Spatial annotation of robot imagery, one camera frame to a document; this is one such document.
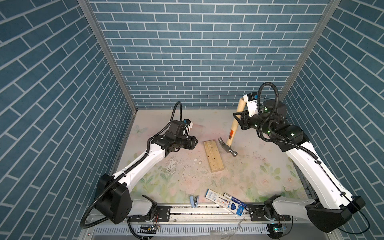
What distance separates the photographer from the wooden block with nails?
0.88m

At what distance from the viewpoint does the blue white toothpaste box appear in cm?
76

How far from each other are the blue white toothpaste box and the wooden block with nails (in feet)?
0.42
